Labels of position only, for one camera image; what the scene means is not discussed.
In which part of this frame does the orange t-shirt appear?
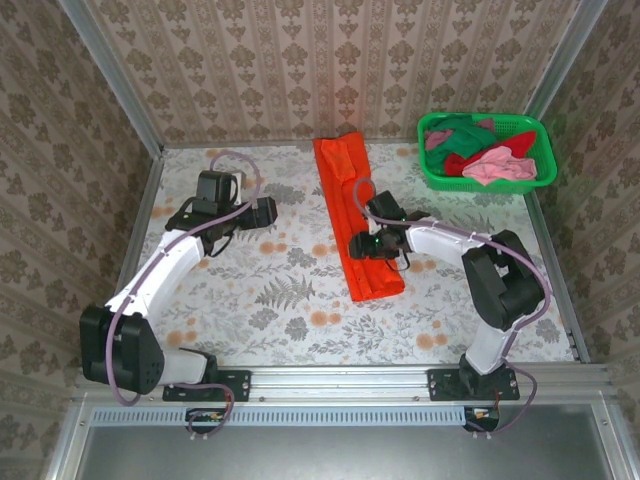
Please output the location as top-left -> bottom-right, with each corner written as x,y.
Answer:
313,131 -> 405,303

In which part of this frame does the green plastic basket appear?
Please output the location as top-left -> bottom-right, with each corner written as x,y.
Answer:
417,112 -> 559,194

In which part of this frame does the mauve t-shirt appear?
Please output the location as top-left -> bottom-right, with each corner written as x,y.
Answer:
424,117 -> 497,151

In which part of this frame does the green t-shirt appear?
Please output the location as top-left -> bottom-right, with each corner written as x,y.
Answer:
428,113 -> 499,176

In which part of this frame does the light pink t-shirt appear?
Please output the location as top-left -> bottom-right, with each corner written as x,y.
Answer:
462,146 -> 539,187

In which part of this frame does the red t-shirt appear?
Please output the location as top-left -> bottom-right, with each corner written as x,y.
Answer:
443,130 -> 539,177

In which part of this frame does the grey metal panel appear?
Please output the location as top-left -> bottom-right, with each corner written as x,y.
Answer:
74,424 -> 616,480

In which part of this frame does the black connector box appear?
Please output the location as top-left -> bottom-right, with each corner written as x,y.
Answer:
185,407 -> 227,434
463,405 -> 501,433

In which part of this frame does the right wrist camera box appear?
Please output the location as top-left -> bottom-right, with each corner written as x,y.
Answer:
368,190 -> 405,224

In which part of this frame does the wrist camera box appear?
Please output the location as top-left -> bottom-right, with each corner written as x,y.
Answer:
368,190 -> 405,224
196,170 -> 247,214

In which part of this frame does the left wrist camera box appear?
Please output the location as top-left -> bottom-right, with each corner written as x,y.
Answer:
196,170 -> 247,214

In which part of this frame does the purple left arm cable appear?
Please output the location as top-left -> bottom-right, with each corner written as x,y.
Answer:
105,149 -> 265,441

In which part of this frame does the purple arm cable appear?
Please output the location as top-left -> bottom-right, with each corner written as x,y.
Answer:
105,149 -> 265,441
353,177 -> 554,441

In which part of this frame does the aluminium side rail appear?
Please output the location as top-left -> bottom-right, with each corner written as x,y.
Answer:
527,189 -> 592,362
94,147 -> 166,366

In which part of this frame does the aluminium table edge rail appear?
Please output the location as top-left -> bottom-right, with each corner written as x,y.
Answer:
74,366 -> 614,401

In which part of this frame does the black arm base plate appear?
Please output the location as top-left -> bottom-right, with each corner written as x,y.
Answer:
162,369 -> 251,403
427,368 -> 520,402

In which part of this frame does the slotted grey cable duct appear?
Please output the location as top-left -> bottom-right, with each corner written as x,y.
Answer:
92,405 -> 469,427

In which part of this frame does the aluminium frame post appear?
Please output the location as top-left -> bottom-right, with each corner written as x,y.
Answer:
524,0 -> 610,121
57,0 -> 165,157

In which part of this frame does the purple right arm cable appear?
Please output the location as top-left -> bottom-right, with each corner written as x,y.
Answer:
353,177 -> 554,441

